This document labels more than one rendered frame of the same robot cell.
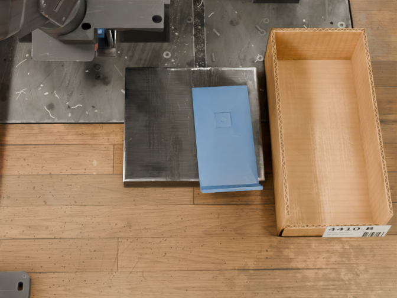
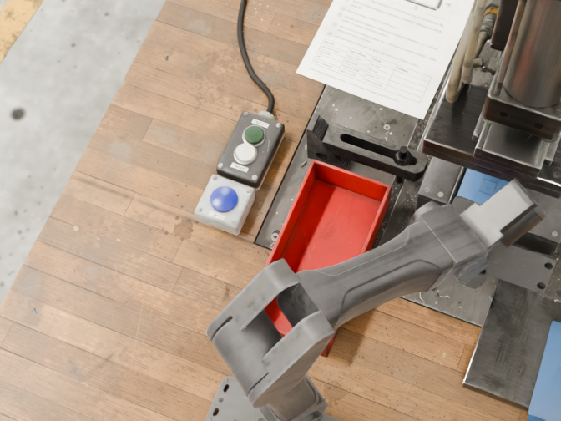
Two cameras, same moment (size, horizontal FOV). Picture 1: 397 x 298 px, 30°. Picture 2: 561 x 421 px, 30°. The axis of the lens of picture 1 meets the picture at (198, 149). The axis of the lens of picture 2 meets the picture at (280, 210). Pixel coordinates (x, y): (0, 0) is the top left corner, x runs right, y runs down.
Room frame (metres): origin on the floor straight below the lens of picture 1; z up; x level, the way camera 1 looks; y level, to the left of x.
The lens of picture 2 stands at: (-0.05, 0.08, 2.30)
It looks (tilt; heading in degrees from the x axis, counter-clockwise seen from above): 66 degrees down; 34
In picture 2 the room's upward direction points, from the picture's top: 7 degrees counter-clockwise
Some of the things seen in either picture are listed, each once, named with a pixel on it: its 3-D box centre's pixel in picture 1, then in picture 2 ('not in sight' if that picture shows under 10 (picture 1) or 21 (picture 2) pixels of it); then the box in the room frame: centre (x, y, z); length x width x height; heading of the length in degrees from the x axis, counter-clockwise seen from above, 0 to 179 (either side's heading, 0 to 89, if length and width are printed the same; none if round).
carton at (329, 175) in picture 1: (325, 131); not in sight; (0.43, -0.15, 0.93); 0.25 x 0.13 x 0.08; 6
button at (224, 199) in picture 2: not in sight; (224, 200); (0.43, 0.50, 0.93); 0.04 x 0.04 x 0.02
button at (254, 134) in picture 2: not in sight; (254, 137); (0.54, 0.51, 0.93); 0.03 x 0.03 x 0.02
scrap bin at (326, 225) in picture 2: not in sight; (320, 256); (0.42, 0.34, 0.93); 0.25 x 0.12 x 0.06; 6
